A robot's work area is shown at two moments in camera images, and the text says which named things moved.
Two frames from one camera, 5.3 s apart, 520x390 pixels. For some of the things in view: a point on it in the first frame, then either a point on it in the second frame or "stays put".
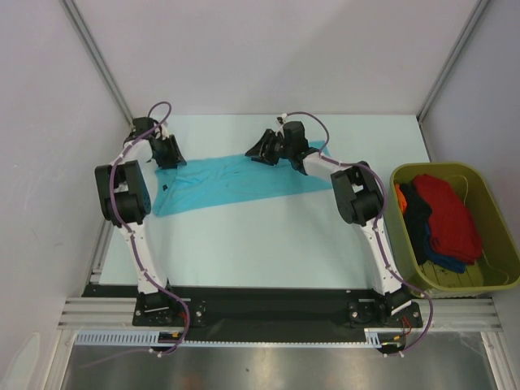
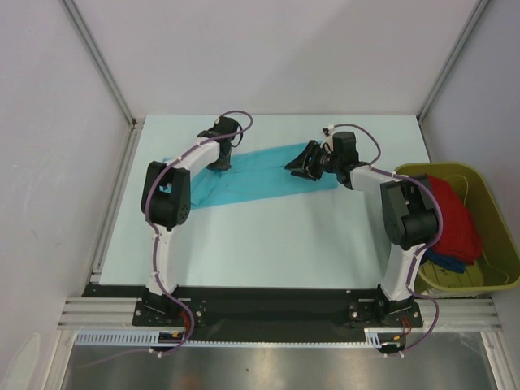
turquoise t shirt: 217,181 stays put
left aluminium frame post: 71,7 stays put
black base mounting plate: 318,309 stays put
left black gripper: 175,157 -> 219,166
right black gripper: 266,145 -> 311,159
